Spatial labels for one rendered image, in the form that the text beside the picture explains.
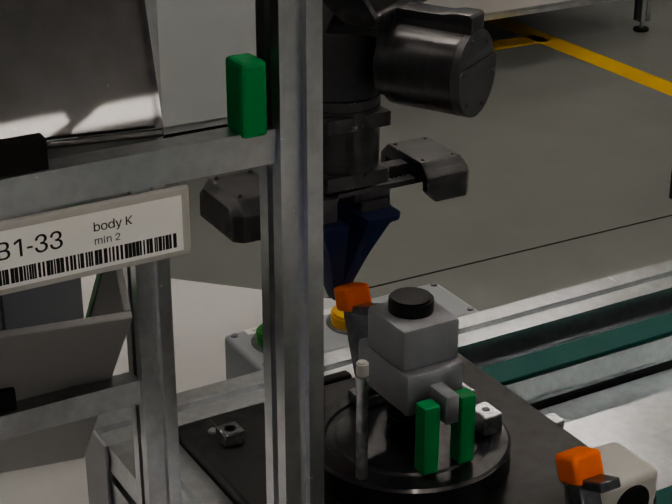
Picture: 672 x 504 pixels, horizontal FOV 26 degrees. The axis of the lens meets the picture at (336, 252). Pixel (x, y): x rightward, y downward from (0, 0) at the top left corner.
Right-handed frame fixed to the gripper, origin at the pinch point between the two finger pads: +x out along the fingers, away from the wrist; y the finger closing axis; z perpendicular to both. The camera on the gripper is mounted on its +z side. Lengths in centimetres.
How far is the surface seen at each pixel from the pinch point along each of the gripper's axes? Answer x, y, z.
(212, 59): 82, -125, 286
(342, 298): 2.2, 0.9, -2.6
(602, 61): 113, -291, 308
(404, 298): -0.9, 0.6, -9.9
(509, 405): 11.6, -10.6, -7.5
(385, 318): 0.2, 2.0, -9.9
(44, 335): -9.5, 27.8, -19.3
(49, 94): -24.1, 28.9, -25.9
